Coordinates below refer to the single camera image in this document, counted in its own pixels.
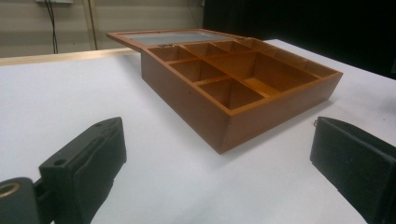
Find black curtain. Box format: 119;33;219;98
202;0;396;80

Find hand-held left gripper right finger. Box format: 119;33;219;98
309;116;396;224

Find black cable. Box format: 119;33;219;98
44;0;59;55
87;0;99;51

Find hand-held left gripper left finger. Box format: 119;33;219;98
38;117;128;224

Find wooden compartment box with lid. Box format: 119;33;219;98
106;28;344;155

